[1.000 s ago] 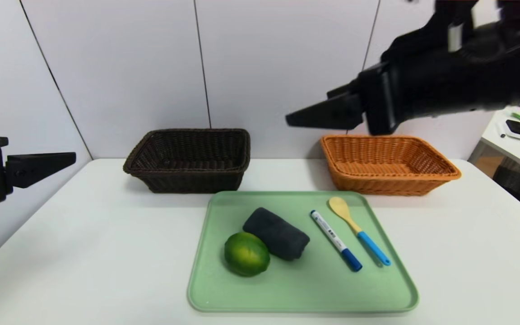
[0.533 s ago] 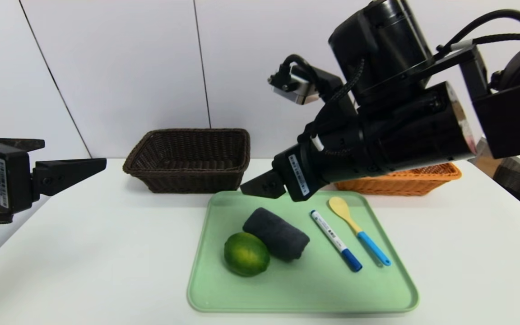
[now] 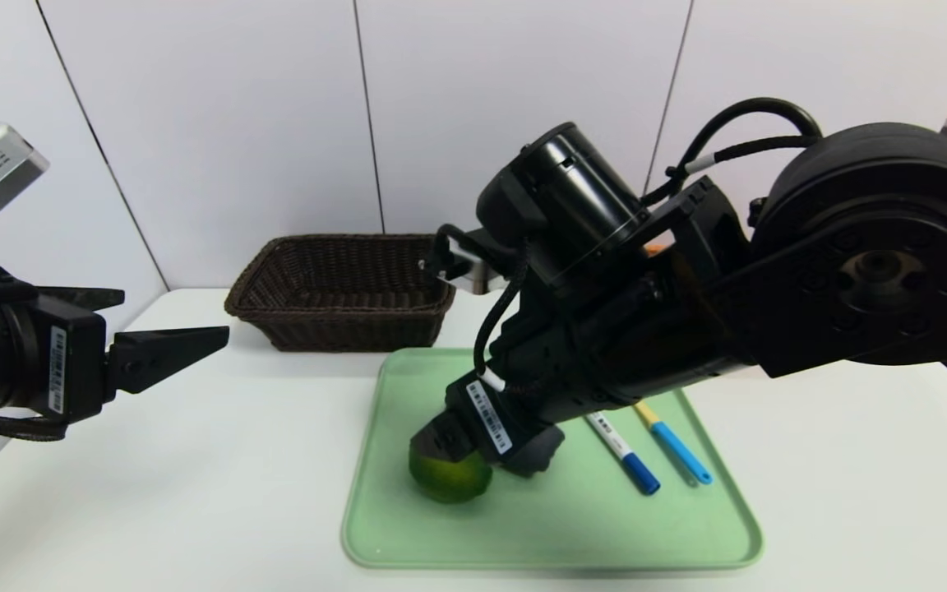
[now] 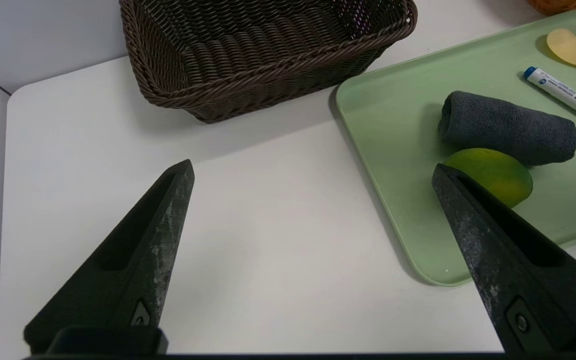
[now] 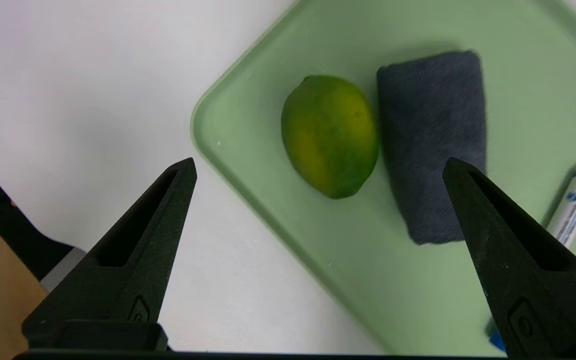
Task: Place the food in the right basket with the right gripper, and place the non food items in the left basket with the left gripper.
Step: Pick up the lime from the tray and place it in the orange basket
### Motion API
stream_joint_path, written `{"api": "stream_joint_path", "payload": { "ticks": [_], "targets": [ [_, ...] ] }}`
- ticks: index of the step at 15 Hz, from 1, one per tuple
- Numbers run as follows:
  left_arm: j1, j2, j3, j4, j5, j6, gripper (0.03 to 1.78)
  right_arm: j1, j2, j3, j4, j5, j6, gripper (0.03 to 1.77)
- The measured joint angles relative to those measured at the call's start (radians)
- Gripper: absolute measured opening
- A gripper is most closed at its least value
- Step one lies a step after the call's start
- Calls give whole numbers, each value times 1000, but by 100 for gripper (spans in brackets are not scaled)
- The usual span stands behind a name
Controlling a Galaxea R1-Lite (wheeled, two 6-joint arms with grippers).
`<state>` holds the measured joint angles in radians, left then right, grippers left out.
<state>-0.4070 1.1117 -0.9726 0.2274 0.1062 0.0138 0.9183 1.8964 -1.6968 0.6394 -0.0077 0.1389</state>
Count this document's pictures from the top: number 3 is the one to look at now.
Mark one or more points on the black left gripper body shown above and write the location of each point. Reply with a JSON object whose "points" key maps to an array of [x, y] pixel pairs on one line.
{"points": [[71, 366]]}

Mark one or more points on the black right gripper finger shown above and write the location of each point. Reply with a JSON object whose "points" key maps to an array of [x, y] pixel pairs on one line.
{"points": [[445, 436]]}

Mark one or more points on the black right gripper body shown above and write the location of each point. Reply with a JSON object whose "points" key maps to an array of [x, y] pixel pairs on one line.
{"points": [[490, 419]]}

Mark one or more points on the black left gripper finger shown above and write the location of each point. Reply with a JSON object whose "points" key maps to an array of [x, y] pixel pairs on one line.
{"points": [[95, 298], [153, 353]]}

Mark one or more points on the green lime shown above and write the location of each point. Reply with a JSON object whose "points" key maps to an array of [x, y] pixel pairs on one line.
{"points": [[450, 481]]}

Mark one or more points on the white marker with blue cap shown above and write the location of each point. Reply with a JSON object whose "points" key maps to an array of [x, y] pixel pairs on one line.
{"points": [[634, 469]]}

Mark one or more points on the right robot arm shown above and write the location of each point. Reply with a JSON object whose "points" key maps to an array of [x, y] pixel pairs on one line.
{"points": [[876, 263]]}

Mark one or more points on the dark brown wicker basket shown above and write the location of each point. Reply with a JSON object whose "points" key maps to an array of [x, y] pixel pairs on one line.
{"points": [[334, 329]]}

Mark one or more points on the light green plastic tray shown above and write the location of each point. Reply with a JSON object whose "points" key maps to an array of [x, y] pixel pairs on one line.
{"points": [[572, 526]]}

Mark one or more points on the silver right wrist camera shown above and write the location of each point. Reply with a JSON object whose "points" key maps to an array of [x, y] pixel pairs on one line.
{"points": [[473, 271]]}

